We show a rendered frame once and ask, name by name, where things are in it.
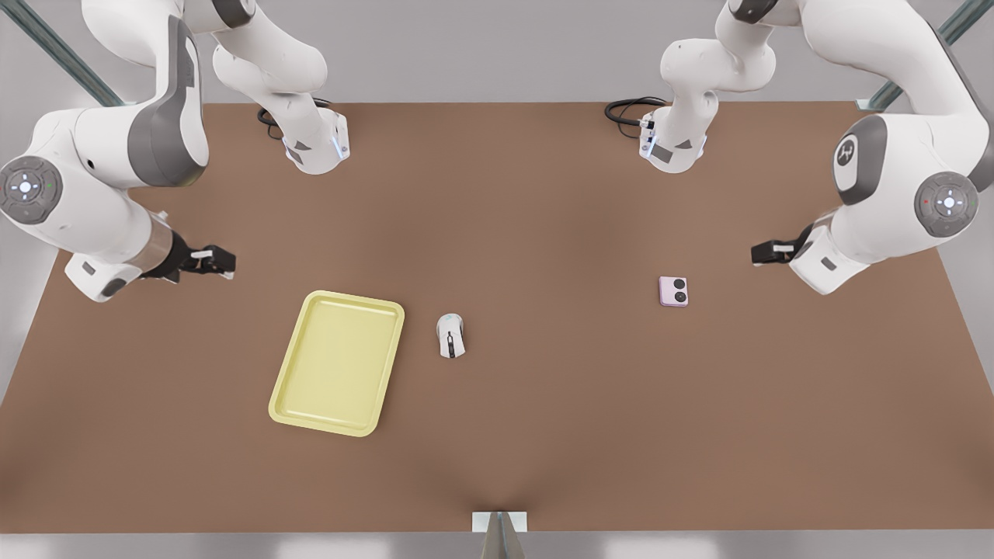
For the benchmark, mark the silver frame post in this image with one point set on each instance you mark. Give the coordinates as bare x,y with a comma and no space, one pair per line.
499,536
62,58
924,62

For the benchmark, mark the white computer mouse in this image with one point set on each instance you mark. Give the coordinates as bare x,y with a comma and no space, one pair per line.
451,335

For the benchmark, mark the pink flip phone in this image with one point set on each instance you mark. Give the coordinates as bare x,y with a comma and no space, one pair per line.
673,292

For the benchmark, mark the yellow rectangular tray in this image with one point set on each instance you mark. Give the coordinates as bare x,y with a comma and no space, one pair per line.
338,363

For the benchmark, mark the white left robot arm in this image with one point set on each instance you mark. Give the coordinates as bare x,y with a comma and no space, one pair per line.
901,186

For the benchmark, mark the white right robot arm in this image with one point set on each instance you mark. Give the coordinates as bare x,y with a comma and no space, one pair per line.
93,155

